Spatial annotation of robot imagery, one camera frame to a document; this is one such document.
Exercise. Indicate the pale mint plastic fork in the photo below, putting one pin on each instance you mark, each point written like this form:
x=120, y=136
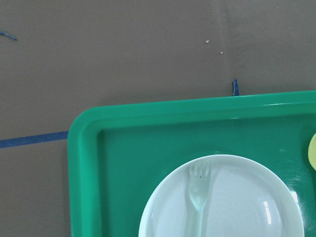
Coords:
x=198, y=190

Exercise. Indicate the green plastic tray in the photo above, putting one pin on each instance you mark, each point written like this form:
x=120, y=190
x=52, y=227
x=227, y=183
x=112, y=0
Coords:
x=118, y=155

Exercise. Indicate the white round plate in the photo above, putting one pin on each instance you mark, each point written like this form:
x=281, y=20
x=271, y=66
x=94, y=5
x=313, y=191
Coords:
x=246, y=199

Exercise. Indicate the blue tape grid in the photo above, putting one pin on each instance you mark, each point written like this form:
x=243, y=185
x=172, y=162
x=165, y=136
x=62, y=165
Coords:
x=61, y=135

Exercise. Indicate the yellow plastic spoon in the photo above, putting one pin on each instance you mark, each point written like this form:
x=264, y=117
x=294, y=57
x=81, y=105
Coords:
x=312, y=152

